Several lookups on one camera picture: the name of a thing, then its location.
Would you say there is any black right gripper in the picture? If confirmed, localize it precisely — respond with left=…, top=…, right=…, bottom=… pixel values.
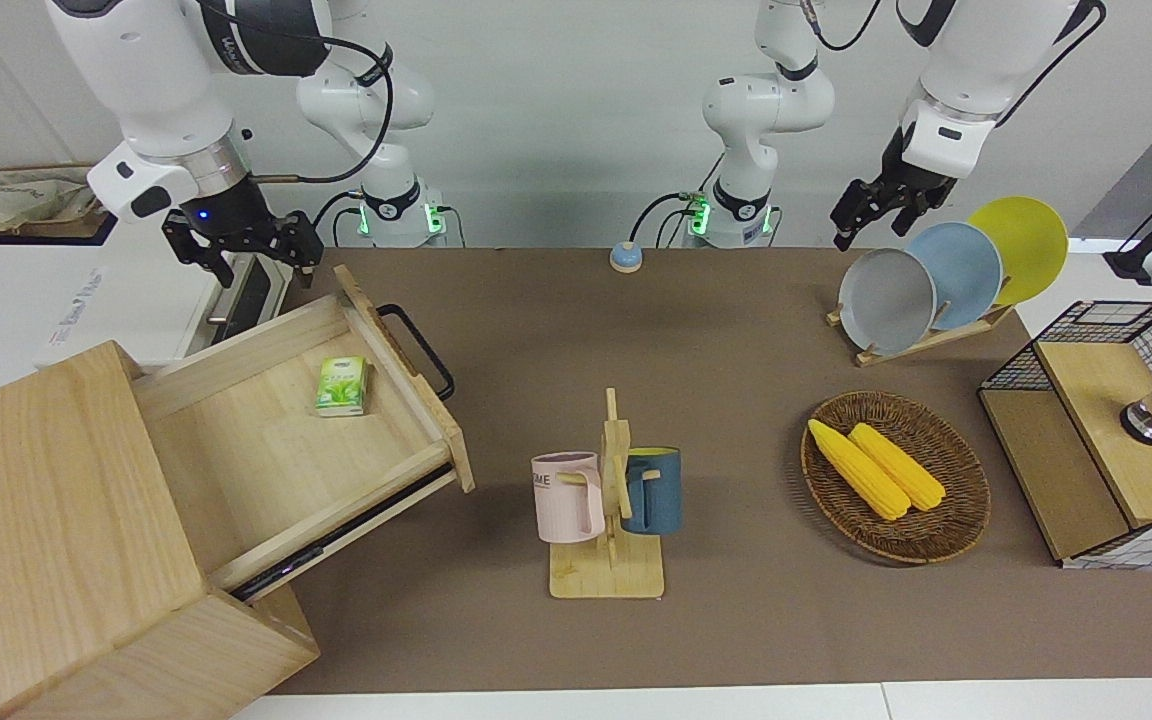
left=162, top=175, right=325, bottom=291

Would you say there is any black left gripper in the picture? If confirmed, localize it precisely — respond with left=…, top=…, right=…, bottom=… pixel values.
left=831, top=125, right=957, bottom=251

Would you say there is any light wooden drawer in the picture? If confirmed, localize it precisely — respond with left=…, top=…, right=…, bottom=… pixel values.
left=131, top=265, right=477, bottom=603

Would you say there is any grey plate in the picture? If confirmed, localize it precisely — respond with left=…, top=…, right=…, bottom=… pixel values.
left=838, top=248, right=938, bottom=358

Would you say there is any white toaster oven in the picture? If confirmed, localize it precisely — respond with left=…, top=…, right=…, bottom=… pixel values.
left=36, top=235, right=295, bottom=366

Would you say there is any light blue plate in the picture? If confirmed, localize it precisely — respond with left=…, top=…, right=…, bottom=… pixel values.
left=904, top=222, right=1004, bottom=332

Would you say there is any wooden plate rack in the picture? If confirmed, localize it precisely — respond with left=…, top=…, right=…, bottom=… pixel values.
left=826, top=300, right=1015, bottom=368

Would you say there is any yellow plate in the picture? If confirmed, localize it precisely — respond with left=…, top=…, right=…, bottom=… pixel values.
left=966, top=196, right=1070, bottom=307

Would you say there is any green tissue pack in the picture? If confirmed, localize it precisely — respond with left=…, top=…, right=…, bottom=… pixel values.
left=314, top=356, right=369, bottom=418

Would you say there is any cardboard tray with paper bag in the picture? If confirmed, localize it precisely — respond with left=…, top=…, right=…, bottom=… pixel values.
left=0, top=165, right=117, bottom=241

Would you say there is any yellow corn cob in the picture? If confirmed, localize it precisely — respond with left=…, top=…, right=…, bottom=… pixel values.
left=848, top=423, right=947, bottom=512
left=808, top=418, right=912, bottom=522

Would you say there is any brown wicker basket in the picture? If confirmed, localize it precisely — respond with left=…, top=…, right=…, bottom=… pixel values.
left=801, top=391, right=992, bottom=566

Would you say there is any light wooden cabinet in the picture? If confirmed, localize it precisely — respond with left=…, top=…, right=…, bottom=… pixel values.
left=0, top=340, right=322, bottom=720

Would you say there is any dark blue mug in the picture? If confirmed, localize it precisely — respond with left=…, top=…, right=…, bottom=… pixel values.
left=622, top=447, right=684, bottom=536

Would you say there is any pink mug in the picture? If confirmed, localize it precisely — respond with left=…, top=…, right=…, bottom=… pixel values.
left=531, top=452, right=607, bottom=544

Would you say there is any brown table mat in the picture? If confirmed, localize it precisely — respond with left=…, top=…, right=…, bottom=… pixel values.
left=266, top=247, right=1152, bottom=696

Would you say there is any wooden mug rack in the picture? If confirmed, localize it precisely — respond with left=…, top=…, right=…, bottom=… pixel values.
left=548, top=388, right=665, bottom=601

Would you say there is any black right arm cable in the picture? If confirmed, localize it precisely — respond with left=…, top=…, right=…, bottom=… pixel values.
left=196, top=0, right=397, bottom=186

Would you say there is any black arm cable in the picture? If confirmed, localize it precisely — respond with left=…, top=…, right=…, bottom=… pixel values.
left=196, top=0, right=397, bottom=186
left=801, top=0, right=1107, bottom=131

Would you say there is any black metal drawer handle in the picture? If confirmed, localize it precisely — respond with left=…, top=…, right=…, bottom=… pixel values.
left=376, top=303, right=457, bottom=403

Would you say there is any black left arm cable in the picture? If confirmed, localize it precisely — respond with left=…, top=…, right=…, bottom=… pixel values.
left=801, top=0, right=1107, bottom=131

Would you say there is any black wire wooden shelf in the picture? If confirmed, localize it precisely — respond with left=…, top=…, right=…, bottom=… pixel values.
left=978, top=300, right=1152, bottom=571

